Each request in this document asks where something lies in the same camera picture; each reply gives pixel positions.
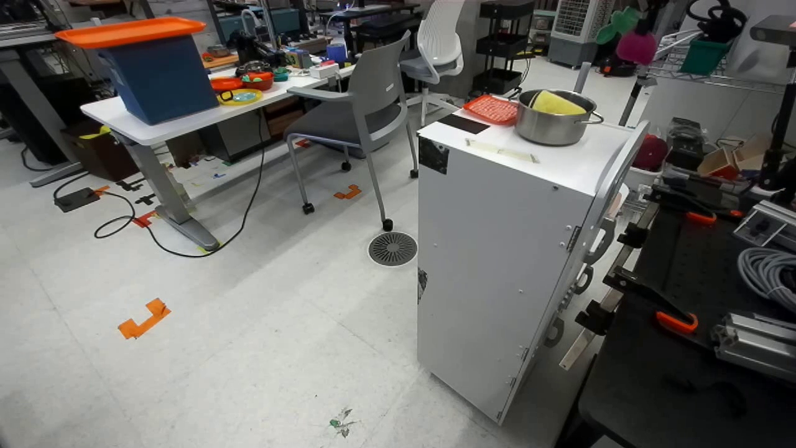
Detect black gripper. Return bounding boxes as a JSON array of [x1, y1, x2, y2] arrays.
[[642, 0, 675, 36]]

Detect pink plush toy green leaves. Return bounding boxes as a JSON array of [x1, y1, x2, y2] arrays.
[[595, 8, 662, 71]]

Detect yellow plush sandwich toy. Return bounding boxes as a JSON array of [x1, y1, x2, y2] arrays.
[[529, 90, 592, 120]]

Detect white toy kitchen cabinet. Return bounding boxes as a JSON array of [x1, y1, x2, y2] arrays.
[[416, 108, 651, 428]]

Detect green box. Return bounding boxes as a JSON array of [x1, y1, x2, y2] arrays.
[[679, 36, 734, 80]]

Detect white air cooler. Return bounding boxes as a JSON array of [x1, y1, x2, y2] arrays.
[[547, 0, 616, 71]]

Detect maroon round object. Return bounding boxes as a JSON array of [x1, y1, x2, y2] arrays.
[[631, 134, 670, 174]]

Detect black utility cart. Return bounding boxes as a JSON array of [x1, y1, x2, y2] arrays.
[[470, 0, 536, 98]]

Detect orange plastic tray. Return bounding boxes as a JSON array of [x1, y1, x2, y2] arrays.
[[460, 93, 519, 129]]

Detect white office chair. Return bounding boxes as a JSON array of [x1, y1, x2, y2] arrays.
[[401, 0, 468, 127]]

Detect black sticker patch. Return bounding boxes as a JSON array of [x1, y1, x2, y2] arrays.
[[434, 112, 491, 138]]

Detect grey office chair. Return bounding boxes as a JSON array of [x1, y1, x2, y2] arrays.
[[284, 33, 419, 234]]

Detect blue bottle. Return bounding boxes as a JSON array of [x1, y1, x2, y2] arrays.
[[322, 36, 351, 68]]

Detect aluminium extrusion bar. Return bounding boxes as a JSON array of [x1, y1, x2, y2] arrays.
[[710, 308, 796, 384]]

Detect round grey floor cover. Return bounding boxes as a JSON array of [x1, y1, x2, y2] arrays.
[[366, 232, 419, 268]]

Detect yellow green plate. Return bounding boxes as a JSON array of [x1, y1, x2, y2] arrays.
[[215, 88, 265, 109]]

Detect orange bowl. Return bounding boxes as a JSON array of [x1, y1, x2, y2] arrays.
[[209, 75, 246, 95]]

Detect blue storage bin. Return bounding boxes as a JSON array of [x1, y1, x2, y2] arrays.
[[96, 33, 222, 127]]

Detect white desk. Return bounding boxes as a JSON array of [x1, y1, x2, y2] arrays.
[[80, 64, 358, 255]]

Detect orange bin lid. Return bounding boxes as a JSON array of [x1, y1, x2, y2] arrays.
[[55, 16, 209, 53]]

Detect orange L-shaped floor tape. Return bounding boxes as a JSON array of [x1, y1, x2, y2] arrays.
[[113, 297, 174, 342]]

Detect black power adapter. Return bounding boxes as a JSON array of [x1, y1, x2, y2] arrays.
[[52, 185, 101, 214]]

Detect grey desk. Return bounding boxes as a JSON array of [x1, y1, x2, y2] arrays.
[[0, 22, 83, 190]]

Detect steel pot with handles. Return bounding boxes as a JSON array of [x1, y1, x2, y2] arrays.
[[513, 88, 606, 150]]

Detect black camera stand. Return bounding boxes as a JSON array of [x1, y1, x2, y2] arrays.
[[749, 12, 796, 194]]

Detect black clamp orange handle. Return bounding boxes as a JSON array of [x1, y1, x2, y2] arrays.
[[649, 185, 718, 229], [602, 268, 700, 338]]

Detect grey cable coil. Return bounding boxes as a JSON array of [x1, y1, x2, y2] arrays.
[[734, 245, 796, 316]]

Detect black floor cable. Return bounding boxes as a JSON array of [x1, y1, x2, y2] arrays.
[[91, 114, 268, 262]]

